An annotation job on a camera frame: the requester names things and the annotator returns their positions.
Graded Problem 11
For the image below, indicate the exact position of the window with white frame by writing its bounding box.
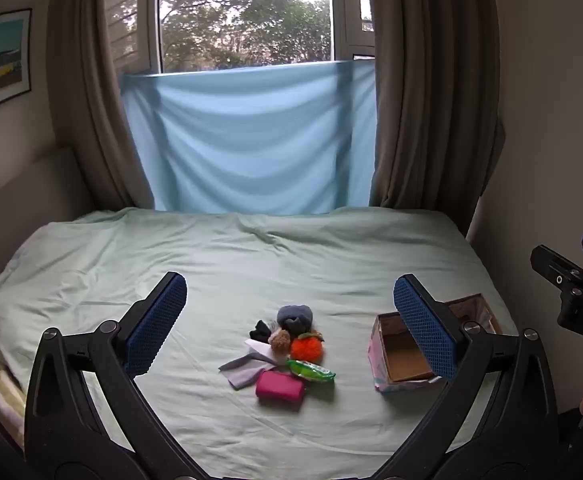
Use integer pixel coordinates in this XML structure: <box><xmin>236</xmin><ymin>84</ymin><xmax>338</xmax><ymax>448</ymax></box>
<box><xmin>102</xmin><ymin>0</ymin><xmax>377</xmax><ymax>76</ymax></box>

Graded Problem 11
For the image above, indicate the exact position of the beige padded headboard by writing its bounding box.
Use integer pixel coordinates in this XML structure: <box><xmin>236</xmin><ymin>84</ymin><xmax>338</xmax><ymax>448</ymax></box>
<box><xmin>0</xmin><ymin>147</ymin><xmax>95</xmax><ymax>263</ymax></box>

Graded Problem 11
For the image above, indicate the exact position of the hanging light blue sheet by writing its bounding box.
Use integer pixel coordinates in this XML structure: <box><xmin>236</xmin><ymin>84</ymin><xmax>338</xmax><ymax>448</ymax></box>
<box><xmin>120</xmin><ymin>59</ymin><xmax>379</xmax><ymax>214</ymax></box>

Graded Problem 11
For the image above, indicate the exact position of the bed with pale green sheet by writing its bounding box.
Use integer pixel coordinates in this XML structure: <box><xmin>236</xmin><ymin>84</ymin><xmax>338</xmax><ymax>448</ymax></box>
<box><xmin>0</xmin><ymin>205</ymin><xmax>521</xmax><ymax>480</ymax></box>

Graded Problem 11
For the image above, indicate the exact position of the white cloth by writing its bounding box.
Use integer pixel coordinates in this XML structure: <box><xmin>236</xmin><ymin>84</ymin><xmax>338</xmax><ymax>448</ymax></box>
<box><xmin>244</xmin><ymin>338</ymin><xmax>288</xmax><ymax>364</ymax></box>

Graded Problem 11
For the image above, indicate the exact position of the beige knitted pompom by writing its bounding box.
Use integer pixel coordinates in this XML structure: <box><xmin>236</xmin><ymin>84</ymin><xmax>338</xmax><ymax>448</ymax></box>
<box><xmin>268</xmin><ymin>329</ymin><xmax>293</xmax><ymax>354</ymax></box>

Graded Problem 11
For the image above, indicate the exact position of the folded pale yellow blanket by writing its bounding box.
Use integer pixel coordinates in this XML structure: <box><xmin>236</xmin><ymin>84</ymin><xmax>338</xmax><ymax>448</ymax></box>
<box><xmin>0</xmin><ymin>362</ymin><xmax>28</xmax><ymax>450</ymax></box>

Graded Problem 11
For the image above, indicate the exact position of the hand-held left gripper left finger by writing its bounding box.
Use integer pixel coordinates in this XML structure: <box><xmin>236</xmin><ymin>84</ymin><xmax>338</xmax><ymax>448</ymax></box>
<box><xmin>24</xmin><ymin>271</ymin><xmax>207</xmax><ymax>477</ymax></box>

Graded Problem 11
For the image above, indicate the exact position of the pink pouch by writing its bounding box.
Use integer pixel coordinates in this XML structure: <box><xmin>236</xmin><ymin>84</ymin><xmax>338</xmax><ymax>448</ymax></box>
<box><xmin>254</xmin><ymin>369</ymin><xmax>307</xmax><ymax>404</ymax></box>

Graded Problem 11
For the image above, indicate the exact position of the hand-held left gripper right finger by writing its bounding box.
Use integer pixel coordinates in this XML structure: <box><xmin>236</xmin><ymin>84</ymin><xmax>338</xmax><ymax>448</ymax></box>
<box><xmin>375</xmin><ymin>273</ymin><xmax>558</xmax><ymax>477</ymax></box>

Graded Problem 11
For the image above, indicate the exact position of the lavender cloth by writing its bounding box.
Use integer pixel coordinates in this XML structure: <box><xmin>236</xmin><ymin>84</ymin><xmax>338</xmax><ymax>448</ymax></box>
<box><xmin>218</xmin><ymin>354</ymin><xmax>272</xmax><ymax>390</ymax></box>

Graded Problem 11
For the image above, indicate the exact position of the grey sock ball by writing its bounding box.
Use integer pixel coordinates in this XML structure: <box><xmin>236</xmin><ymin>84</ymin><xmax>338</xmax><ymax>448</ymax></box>
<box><xmin>277</xmin><ymin>304</ymin><xmax>315</xmax><ymax>336</ymax></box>

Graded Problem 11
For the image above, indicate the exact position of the brown curtain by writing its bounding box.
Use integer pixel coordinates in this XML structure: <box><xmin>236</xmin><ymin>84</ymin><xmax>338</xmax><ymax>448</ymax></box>
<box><xmin>45</xmin><ymin>0</ymin><xmax>155</xmax><ymax>209</ymax></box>
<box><xmin>368</xmin><ymin>0</ymin><xmax>507</xmax><ymax>239</ymax></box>

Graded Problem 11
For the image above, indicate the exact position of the black sock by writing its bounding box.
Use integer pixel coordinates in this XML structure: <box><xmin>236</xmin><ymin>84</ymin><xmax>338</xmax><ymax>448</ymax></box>
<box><xmin>248</xmin><ymin>319</ymin><xmax>272</xmax><ymax>344</ymax></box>

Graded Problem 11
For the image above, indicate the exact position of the orange plush ball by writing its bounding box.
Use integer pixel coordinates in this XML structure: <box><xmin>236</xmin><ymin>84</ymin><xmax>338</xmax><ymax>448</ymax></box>
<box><xmin>290</xmin><ymin>330</ymin><xmax>327</xmax><ymax>363</ymax></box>

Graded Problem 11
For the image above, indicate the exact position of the cardboard box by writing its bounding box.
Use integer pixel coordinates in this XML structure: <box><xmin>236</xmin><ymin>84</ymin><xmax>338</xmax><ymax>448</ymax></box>
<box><xmin>369</xmin><ymin>293</ymin><xmax>503</xmax><ymax>394</ymax></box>

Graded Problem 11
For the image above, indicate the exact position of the green wipes packet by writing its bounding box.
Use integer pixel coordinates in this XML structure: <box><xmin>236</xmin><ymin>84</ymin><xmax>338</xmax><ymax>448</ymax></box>
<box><xmin>286</xmin><ymin>358</ymin><xmax>337</xmax><ymax>384</ymax></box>

